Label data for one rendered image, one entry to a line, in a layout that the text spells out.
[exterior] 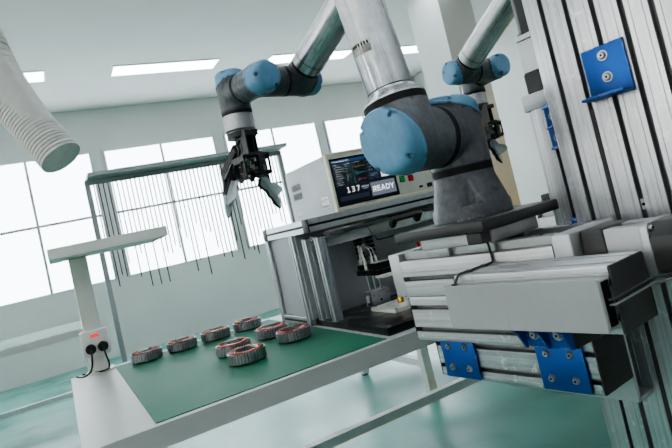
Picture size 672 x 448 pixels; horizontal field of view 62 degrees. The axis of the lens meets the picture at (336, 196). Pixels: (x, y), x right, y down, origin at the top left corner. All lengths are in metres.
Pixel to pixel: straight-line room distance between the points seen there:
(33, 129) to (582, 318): 2.04
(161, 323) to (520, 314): 7.40
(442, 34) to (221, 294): 4.67
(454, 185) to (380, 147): 0.17
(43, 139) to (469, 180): 1.73
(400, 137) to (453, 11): 5.34
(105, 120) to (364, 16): 7.38
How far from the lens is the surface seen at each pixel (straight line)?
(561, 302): 0.80
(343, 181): 1.92
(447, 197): 1.04
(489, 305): 0.87
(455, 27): 6.16
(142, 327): 8.04
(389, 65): 0.98
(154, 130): 8.31
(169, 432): 1.35
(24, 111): 2.43
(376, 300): 1.94
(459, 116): 1.04
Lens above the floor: 1.09
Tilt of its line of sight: 2 degrees up
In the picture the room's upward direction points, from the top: 13 degrees counter-clockwise
